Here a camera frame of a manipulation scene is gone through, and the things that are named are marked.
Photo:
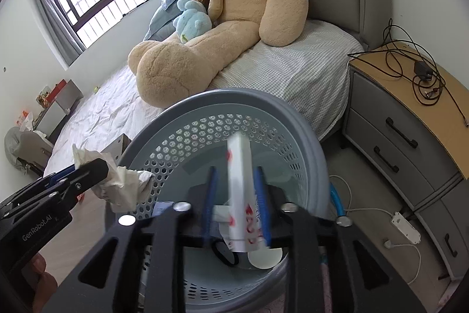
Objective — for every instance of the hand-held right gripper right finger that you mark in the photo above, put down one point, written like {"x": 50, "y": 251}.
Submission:
{"x": 263, "y": 203}

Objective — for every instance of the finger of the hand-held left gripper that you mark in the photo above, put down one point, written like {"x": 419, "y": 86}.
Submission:
{"x": 93, "y": 170}
{"x": 60, "y": 175}

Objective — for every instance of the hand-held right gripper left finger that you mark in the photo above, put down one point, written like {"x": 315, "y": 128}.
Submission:
{"x": 210, "y": 206}

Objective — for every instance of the white carton with red hearts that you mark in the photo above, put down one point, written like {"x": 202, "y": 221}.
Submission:
{"x": 240, "y": 181}

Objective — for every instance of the white tissue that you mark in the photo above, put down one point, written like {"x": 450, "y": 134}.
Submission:
{"x": 124, "y": 184}

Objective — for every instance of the lavender cardboard box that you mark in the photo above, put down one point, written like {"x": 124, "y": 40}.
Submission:
{"x": 163, "y": 208}

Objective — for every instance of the grey perforated plastic basket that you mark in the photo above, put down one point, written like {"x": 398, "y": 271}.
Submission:
{"x": 176, "y": 148}

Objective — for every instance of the person's left hand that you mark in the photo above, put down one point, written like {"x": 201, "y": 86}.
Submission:
{"x": 44, "y": 287}

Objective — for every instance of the grey fabric chair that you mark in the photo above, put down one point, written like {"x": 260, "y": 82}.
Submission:
{"x": 29, "y": 148}

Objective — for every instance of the small black object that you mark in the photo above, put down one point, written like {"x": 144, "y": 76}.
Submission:
{"x": 225, "y": 256}

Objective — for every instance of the blue curved tube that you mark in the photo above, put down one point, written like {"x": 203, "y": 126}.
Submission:
{"x": 338, "y": 199}

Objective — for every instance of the grey and white low cabinet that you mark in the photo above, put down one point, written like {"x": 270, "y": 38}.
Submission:
{"x": 62, "y": 100}

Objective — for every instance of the red box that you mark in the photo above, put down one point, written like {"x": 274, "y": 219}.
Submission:
{"x": 59, "y": 86}

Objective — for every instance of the bed with checked sheet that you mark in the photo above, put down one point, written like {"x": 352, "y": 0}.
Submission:
{"x": 293, "y": 67}

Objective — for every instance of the white power strip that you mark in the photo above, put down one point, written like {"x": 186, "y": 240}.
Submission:
{"x": 405, "y": 228}

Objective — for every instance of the grey curtain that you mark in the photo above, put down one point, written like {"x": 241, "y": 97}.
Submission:
{"x": 55, "y": 23}

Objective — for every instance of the grey nightstand with wooden top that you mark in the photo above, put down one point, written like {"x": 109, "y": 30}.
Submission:
{"x": 388, "y": 104}

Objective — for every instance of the blue pillow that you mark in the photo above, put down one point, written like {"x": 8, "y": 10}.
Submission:
{"x": 161, "y": 19}

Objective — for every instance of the light blue plush toy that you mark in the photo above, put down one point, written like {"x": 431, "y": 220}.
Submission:
{"x": 192, "y": 23}

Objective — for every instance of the large beige teddy bear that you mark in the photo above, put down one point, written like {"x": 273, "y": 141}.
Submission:
{"x": 242, "y": 5}

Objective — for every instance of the black power adapter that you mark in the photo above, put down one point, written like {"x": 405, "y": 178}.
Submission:
{"x": 423, "y": 70}

